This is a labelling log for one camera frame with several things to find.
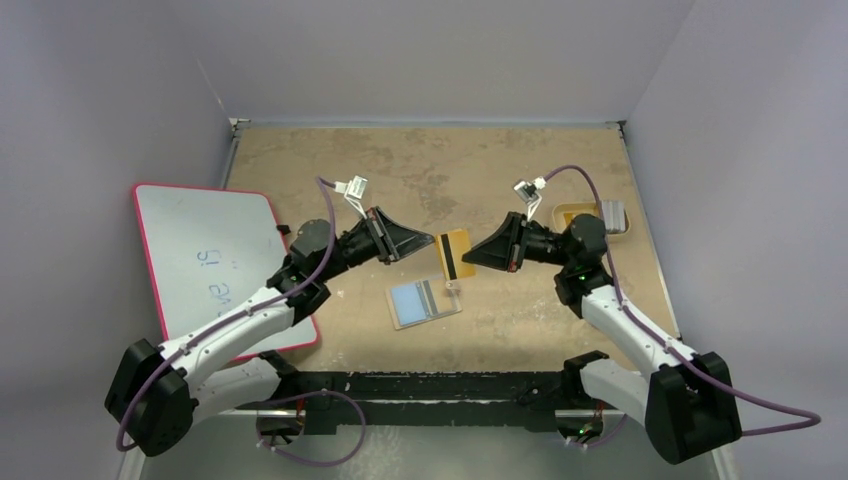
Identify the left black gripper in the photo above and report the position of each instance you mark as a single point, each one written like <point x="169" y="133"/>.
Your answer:
<point x="391" y="240"/>

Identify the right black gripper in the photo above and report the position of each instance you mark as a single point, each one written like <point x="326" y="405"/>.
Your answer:
<point x="518" y="241"/>

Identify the beige leather card holder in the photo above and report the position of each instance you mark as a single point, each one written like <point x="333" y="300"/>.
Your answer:
<point x="423" y="300"/>

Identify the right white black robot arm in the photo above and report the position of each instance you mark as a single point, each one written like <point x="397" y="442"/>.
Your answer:
<point x="678" y="395"/>

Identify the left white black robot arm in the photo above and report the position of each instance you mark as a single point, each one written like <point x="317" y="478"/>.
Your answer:
<point x="160" y="391"/>

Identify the cream oval tray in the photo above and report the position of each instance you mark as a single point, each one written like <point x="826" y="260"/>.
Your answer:
<point x="563" y="214"/>

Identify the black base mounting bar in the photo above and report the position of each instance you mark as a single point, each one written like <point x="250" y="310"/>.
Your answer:
<point x="535" y="401"/>

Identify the white pink-framed whiteboard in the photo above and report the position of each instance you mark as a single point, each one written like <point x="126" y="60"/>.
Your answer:
<point x="207" y="250"/>

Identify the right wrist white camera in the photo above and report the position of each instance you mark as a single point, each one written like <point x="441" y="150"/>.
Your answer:
<point x="529" y="193"/>

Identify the wrist white camera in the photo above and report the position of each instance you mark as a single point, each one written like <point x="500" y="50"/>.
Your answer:
<point x="353" y="192"/>
<point x="529" y="193"/>

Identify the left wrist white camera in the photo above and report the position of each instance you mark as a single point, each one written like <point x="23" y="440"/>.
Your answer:
<point x="353" y="192"/>

